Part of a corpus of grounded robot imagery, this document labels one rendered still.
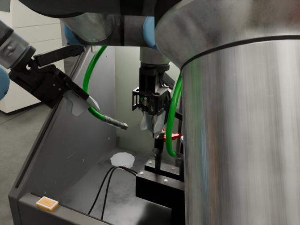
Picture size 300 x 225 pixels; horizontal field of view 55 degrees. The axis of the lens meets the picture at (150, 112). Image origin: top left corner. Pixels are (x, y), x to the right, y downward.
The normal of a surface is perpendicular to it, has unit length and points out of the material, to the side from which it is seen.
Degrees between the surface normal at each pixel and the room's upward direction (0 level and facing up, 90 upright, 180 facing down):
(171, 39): 119
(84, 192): 0
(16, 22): 90
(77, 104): 75
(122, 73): 90
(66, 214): 0
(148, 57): 90
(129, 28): 86
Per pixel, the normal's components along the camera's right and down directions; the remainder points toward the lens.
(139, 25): 0.08, 0.21
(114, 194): 0.04, -0.91
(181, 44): -0.65, 0.66
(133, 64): -0.41, 0.37
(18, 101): 0.80, 0.28
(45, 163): 0.91, 0.20
